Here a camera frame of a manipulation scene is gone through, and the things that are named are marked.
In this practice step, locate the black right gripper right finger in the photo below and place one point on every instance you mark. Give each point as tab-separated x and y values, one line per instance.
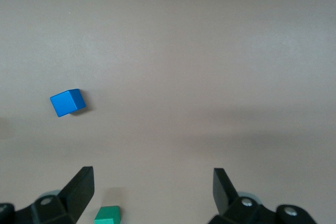
228	203

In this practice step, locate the blue wooden cube block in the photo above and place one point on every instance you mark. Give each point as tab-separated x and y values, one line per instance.
65	103

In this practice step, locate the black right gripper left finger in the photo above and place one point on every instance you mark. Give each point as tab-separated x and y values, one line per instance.
76	195

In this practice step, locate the green wooden cube block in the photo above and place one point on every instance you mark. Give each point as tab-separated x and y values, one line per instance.
106	216

